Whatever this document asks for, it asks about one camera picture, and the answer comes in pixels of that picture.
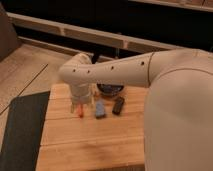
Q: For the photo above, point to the dark ceramic bowl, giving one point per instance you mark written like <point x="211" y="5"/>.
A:
<point x="110" y="90"/>

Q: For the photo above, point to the black bracket under shelf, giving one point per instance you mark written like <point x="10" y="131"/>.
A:
<point x="95" y="57"/>

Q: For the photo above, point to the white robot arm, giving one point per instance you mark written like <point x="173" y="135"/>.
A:
<point x="178" y="111"/>

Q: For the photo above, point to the blue sponge block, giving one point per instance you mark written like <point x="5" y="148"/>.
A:
<point x="100" y="109"/>

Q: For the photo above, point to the orange red pepper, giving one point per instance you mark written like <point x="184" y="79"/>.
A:
<point x="80" y="111"/>

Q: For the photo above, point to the black rectangular object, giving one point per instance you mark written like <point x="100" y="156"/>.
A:
<point x="117" y="108"/>

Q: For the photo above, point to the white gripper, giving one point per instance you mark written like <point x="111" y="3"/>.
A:
<point x="81" y="94"/>

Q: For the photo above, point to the white wall shelf rail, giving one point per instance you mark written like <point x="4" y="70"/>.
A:
<point x="90" y="35"/>

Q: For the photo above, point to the dark grey floor mat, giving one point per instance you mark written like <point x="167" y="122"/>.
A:
<point x="23" y="132"/>

